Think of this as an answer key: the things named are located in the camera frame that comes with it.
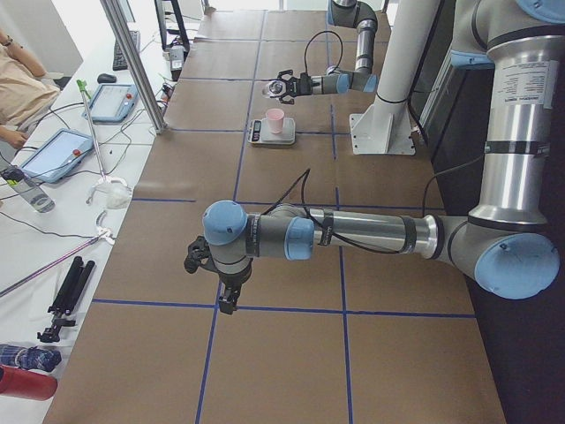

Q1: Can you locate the long metal rod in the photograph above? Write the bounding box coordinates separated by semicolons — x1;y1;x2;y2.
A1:
77;79;108;186

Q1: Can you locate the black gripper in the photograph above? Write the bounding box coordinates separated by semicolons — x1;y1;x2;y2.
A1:
218;267;252;314
277;69;313;105

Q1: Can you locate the aluminium frame post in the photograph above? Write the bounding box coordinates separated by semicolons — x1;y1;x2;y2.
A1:
100;0;167;134

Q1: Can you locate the blue folded umbrella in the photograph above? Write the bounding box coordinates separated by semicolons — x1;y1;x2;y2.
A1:
1;344;62;372

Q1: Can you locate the blue teach pendant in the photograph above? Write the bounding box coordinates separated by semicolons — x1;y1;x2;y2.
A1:
88;83;138;124
19;129;94;184

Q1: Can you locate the upper blue teach pendant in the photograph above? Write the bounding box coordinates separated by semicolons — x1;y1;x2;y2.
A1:
88;83;138;124

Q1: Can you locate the pink plastic cup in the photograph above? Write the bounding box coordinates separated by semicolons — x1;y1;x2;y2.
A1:
265;108;285;134

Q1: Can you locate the black computer mouse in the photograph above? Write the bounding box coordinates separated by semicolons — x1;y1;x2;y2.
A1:
97;73;117;84

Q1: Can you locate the black keyboard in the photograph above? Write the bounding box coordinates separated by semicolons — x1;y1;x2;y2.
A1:
112;29;141;72

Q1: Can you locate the black camera cable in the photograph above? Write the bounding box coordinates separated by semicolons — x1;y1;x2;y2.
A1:
303;30;344;80

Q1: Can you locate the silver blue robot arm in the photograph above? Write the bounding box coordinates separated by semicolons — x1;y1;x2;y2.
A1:
185;1;564;314
263;1;378;104

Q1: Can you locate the grey digital kitchen scale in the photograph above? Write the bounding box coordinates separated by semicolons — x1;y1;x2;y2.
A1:
247;117;296;148

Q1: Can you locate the clear water bottle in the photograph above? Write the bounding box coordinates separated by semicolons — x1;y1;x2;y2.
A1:
1;165;55;213

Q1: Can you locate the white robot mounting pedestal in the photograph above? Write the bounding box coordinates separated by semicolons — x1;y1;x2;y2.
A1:
350;0;441;155

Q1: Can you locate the red bottle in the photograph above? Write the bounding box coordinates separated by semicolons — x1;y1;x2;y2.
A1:
0;366;58;401

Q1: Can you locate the clear glass sauce bottle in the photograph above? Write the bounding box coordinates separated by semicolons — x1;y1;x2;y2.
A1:
261;79;287;99

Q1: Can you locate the seated person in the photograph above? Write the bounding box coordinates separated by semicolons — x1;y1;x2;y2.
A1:
1;30;60;150

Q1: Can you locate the black folded tripod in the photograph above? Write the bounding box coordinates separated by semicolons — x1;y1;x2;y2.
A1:
37;256;95;343

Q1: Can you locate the lower blue teach pendant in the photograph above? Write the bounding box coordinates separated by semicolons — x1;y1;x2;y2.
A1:
19;129;94;184

